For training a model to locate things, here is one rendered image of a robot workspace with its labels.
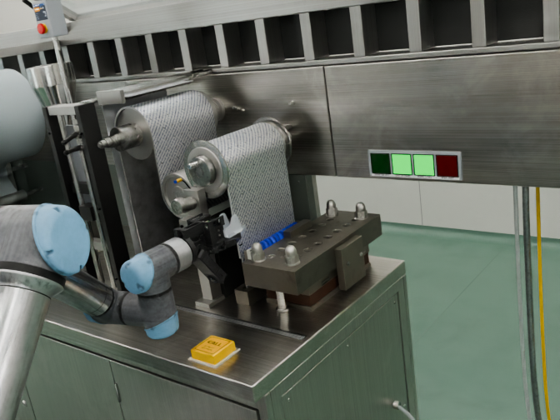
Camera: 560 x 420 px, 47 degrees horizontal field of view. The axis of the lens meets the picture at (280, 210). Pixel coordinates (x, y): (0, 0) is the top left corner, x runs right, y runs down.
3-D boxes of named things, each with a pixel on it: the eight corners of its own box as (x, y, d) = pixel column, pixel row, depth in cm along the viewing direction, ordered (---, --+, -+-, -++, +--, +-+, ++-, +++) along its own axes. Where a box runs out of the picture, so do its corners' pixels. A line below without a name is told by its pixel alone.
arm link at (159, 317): (146, 322, 148) (136, 279, 145) (187, 325, 144) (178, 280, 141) (126, 339, 142) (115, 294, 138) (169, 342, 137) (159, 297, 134)
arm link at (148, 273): (122, 296, 137) (113, 259, 135) (160, 275, 145) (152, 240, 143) (146, 302, 132) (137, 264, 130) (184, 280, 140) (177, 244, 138)
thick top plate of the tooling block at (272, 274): (245, 285, 157) (241, 262, 155) (333, 228, 186) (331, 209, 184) (297, 296, 147) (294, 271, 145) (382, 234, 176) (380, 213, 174)
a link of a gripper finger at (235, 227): (250, 208, 157) (225, 221, 150) (254, 231, 159) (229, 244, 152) (241, 207, 159) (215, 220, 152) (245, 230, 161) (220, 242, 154)
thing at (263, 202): (239, 258, 161) (227, 187, 155) (294, 226, 178) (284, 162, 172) (241, 258, 160) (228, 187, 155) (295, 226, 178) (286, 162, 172)
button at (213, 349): (192, 358, 140) (189, 349, 140) (213, 343, 146) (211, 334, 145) (215, 366, 136) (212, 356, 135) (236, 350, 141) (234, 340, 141)
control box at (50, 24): (35, 39, 182) (26, 2, 179) (55, 37, 187) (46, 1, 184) (48, 37, 178) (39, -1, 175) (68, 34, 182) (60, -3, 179)
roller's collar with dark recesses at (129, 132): (112, 151, 169) (107, 127, 167) (129, 145, 173) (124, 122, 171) (127, 152, 165) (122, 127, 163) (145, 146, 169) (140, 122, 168)
